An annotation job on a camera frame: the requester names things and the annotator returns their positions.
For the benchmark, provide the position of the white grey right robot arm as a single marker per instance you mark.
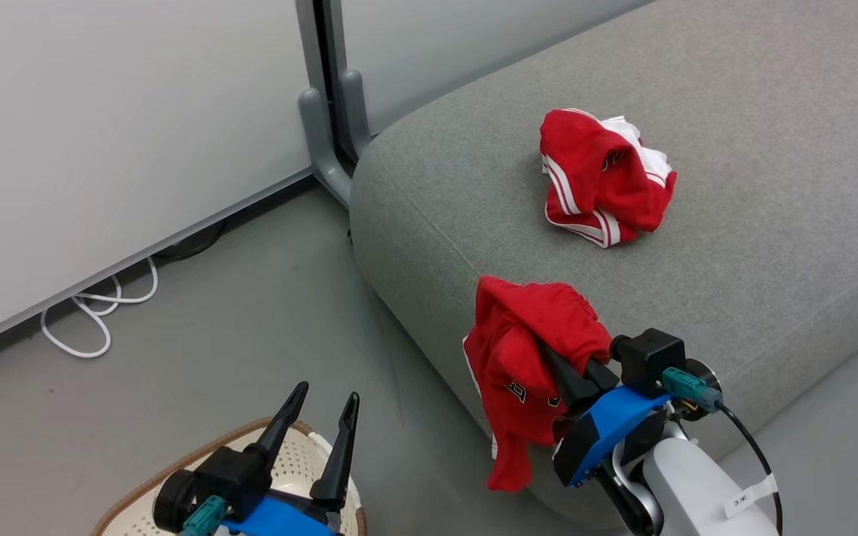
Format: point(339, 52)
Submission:
point(686, 484)

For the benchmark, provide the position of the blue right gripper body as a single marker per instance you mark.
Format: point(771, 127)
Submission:
point(608, 424)

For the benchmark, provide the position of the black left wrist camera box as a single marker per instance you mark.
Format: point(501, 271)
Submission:
point(232, 473)

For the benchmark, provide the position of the white perforated laundry basket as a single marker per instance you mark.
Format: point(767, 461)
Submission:
point(287, 454)

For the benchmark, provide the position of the red garment with white stripes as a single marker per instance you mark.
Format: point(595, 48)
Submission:
point(593, 179)

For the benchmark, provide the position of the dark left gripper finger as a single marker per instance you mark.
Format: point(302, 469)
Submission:
point(284, 424)
point(341, 454)

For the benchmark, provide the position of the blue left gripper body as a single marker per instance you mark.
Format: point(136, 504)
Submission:
point(284, 519)

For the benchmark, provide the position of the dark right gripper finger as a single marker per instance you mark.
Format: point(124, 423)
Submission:
point(567, 383)
point(602, 374)

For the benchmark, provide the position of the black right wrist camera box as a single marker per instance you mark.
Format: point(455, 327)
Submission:
point(649, 357)

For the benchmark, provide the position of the grey fabric sofa seat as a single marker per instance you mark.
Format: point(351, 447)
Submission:
point(734, 260)

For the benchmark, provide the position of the white partition panel grey frame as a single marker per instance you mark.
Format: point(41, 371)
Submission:
point(459, 45)
point(116, 134)

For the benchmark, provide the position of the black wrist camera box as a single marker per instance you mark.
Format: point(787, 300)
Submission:
point(232, 473)
point(649, 357)

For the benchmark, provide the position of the red garment with black print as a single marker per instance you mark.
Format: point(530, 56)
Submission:
point(518, 350)

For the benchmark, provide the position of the grey curved partition foot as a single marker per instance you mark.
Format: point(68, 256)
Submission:
point(322, 149)
point(354, 112)

